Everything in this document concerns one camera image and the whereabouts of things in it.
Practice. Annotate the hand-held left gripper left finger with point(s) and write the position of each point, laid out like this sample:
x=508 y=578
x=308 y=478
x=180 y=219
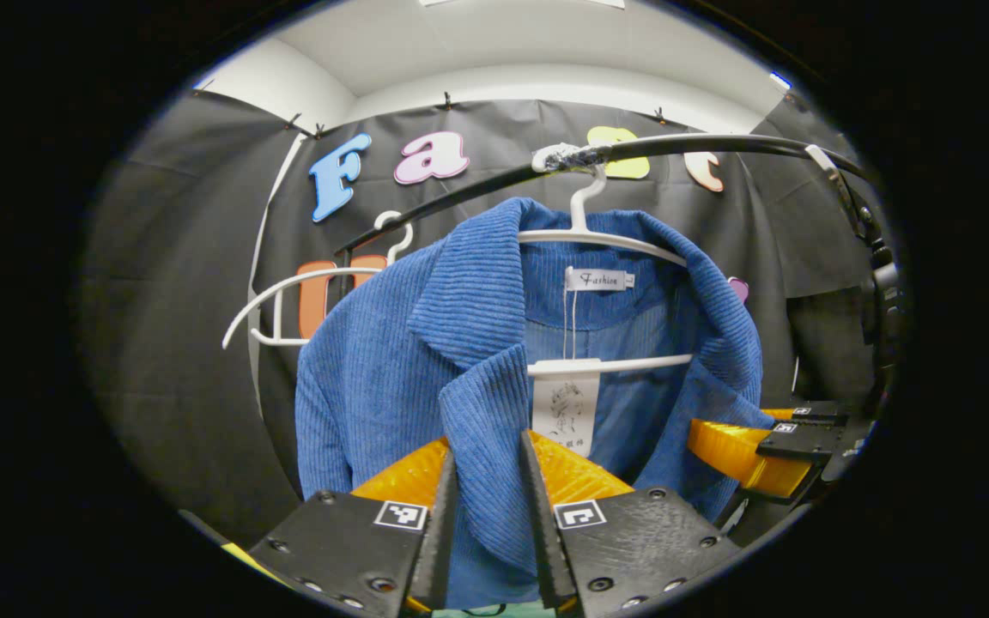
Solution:
x=439 y=549

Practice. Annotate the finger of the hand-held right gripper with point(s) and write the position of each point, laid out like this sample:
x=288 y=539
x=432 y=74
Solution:
x=821 y=412
x=735 y=451

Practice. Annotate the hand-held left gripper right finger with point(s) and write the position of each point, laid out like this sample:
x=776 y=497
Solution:
x=546 y=558

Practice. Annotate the green laundry hamper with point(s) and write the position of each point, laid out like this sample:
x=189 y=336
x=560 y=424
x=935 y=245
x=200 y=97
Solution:
x=529 y=610

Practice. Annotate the white hanger with taped hook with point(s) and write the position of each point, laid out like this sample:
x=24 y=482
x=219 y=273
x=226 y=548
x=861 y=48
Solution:
x=580 y=210

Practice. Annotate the black clothes rack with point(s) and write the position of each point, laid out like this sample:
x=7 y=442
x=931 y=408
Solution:
x=718 y=143

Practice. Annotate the white plastic hanger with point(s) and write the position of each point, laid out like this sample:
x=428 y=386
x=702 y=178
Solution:
x=331 y=272

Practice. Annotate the black metal stand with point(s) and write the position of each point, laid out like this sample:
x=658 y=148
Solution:
x=885 y=300

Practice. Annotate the small ceiling light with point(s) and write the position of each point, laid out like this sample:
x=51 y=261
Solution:
x=780 y=81

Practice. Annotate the black backdrop cloth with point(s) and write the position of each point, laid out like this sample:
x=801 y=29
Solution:
x=177 y=343

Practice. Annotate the large ceiling light panel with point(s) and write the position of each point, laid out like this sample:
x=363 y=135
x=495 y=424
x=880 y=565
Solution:
x=503 y=3

